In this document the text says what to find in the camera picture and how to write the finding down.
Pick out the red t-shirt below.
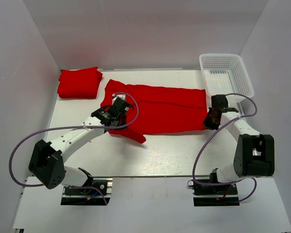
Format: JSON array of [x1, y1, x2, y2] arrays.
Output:
[[100, 80, 207, 144], [57, 67, 103, 99]]

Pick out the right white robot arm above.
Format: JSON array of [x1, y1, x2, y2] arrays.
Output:
[[203, 94, 275, 194]]

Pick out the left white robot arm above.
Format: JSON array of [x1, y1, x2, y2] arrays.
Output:
[[29, 93, 136, 194]]

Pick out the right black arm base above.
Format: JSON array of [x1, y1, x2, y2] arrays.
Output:
[[187, 179, 240, 207]]

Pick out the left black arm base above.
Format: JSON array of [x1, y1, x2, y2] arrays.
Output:
[[61, 178, 113, 206]]

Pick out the white plastic basket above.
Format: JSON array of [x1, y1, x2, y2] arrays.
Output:
[[199, 53, 254, 104]]

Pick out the folded red t-shirt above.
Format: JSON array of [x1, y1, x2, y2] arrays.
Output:
[[57, 67, 103, 99]]

